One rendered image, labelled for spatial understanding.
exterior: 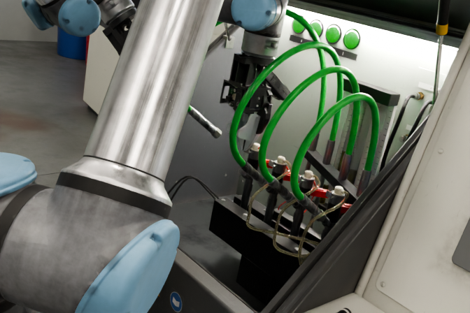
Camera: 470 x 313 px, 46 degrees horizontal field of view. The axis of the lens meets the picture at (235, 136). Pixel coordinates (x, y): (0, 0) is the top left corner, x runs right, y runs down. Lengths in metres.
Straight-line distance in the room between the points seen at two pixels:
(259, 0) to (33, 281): 0.64
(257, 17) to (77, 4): 0.32
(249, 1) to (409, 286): 0.56
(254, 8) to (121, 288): 0.62
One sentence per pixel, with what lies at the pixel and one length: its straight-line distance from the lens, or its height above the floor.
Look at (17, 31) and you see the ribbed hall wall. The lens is 8.11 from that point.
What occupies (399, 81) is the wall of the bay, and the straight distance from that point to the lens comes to 1.34.
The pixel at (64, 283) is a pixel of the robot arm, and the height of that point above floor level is 1.21.
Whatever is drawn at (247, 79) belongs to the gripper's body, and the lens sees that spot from 1.13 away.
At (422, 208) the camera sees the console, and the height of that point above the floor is 1.17.
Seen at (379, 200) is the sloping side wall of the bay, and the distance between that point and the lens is 1.01.
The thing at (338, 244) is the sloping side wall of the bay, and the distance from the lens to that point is 0.97.
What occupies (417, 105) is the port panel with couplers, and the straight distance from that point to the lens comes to 1.31.
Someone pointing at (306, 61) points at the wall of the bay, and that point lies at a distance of 1.50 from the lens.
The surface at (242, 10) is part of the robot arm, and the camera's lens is 1.00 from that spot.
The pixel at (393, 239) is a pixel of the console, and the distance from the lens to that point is 1.04.
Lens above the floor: 1.50
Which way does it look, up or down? 17 degrees down
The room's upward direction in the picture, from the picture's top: 11 degrees clockwise
